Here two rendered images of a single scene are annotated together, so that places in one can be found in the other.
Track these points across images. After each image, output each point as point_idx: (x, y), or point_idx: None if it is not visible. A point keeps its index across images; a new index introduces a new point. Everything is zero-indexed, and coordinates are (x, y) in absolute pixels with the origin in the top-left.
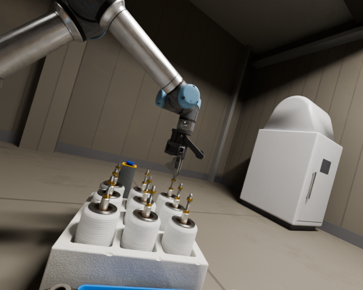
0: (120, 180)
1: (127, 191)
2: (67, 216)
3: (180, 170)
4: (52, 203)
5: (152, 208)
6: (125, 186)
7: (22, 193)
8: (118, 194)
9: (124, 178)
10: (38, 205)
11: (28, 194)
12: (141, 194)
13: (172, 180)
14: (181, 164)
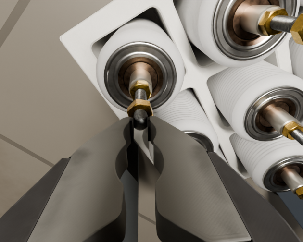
0: (134, 213)
1: (123, 179)
2: (150, 182)
3: (93, 142)
4: (138, 210)
5: (295, 76)
6: (126, 194)
7: (145, 235)
8: (282, 163)
9: (129, 217)
10: (154, 211)
11: (143, 232)
12: (216, 139)
13: (152, 112)
14: (74, 186)
